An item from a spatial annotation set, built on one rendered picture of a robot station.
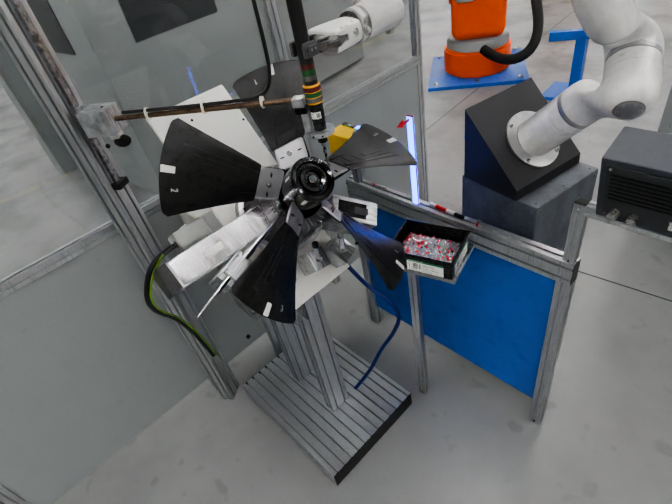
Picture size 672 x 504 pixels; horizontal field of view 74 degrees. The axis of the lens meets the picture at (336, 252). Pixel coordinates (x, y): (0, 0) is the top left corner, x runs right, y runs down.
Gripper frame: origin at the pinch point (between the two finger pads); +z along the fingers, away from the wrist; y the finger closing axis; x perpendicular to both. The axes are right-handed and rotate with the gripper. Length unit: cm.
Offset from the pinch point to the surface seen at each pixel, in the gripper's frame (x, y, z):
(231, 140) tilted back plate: -26.3, 32.8, 8.7
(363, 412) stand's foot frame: -142, -2, 9
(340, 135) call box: -43, 30, -32
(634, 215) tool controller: -41, -66, -32
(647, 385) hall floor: -150, -79, -77
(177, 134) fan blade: -9.6, 11.7, 31.1
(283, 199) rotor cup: -34.0, 3.2, 14.4
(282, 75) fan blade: -9.4, 16.6, -4.0
